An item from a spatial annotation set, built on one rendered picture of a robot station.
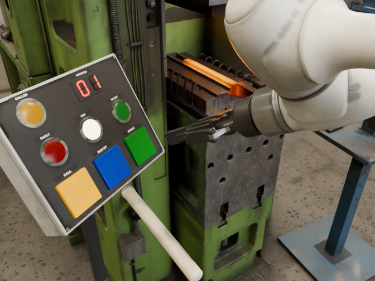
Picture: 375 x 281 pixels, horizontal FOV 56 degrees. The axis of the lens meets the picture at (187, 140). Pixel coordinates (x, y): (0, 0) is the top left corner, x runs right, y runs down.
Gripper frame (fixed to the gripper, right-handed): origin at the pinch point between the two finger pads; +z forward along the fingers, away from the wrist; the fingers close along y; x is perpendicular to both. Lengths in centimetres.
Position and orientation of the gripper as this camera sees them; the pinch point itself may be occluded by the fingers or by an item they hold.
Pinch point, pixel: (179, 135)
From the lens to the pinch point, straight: 76.9
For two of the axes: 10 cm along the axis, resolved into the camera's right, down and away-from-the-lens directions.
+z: -7.4, 1.8, 6.5
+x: -4.3, -8.7, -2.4
